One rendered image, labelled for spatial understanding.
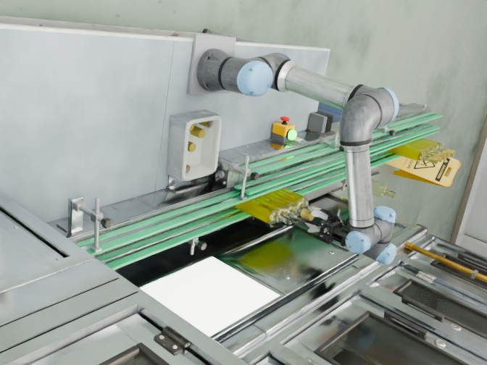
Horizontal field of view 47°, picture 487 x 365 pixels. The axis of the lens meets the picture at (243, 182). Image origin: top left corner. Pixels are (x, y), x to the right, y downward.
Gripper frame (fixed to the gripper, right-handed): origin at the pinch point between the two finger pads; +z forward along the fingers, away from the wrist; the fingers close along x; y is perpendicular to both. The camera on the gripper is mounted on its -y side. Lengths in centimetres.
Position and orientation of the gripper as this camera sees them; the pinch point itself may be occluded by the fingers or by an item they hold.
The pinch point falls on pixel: (310, 216)
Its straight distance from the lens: 213.6
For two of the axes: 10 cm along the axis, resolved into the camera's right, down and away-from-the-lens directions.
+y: -6.6, 2.2, -7.2
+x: -1.2, 9.2, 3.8
